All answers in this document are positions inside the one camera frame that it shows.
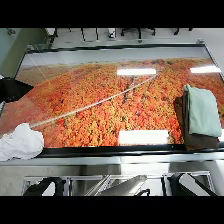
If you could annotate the green T-shirt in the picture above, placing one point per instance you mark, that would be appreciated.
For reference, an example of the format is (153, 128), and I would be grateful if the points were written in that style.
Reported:
(202, 111)

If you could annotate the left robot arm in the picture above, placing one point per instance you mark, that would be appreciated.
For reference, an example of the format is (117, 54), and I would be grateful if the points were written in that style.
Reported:
(58, 186)

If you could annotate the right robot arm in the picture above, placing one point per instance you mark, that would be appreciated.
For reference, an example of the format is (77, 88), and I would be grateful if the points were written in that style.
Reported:
(193, 185)

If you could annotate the brown garment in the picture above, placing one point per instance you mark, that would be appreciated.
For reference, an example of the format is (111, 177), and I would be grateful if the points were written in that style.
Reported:
(181, 116)

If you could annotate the black chair base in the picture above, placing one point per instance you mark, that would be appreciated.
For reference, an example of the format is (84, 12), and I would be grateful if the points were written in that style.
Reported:
(138, 30)

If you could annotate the white garment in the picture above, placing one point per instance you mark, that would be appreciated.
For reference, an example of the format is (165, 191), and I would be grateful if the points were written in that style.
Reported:
(20, 143)

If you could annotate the black garment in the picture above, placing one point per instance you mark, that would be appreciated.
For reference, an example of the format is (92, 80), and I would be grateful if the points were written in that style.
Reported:
(13, 89)

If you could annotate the silver frame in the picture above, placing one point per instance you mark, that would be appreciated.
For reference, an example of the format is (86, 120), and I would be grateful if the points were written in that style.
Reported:
(110, 160)

